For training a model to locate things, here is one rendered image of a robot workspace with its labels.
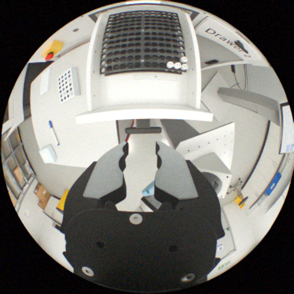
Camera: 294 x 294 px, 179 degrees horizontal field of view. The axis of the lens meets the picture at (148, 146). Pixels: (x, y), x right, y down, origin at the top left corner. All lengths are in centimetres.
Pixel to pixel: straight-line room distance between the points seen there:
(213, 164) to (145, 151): 98
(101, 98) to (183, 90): 22
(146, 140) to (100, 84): 102
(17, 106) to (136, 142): 132
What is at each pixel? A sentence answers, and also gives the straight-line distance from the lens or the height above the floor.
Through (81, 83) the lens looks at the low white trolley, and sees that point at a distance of 43.
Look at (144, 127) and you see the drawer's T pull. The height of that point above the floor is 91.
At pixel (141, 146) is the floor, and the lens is 127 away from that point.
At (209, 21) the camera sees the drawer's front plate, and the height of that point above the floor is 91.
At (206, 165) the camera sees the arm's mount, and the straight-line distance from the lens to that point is 46.
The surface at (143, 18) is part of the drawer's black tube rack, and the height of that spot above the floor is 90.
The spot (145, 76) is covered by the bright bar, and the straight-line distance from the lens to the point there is 27.
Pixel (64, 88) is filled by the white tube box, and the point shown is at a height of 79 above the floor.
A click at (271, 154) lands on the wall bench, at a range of 308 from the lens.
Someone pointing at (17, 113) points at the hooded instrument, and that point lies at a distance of 85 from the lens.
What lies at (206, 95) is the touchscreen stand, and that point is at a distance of 127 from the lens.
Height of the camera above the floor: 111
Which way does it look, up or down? 61 degrees down
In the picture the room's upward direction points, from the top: 177 degrees clockwise
